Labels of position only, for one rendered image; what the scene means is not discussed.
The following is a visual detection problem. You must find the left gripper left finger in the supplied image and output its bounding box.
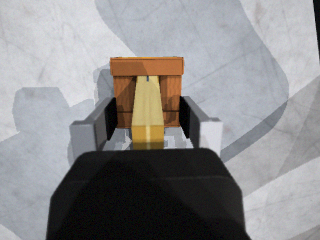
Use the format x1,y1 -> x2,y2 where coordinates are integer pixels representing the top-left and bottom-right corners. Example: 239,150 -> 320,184
69,97 -> 118,161

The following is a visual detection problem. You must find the brown wooden block with yellow band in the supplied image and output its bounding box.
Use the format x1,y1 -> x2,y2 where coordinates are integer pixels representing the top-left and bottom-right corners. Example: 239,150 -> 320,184
110,56 -> 184,129

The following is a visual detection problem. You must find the wooden sliding bevel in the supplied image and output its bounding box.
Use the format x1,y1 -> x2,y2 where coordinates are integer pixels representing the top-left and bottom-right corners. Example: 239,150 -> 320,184
131,75 -> 164,150

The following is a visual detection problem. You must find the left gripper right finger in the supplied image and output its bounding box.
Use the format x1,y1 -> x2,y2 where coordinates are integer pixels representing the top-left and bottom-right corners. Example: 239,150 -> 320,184
179,96 -> 223,158

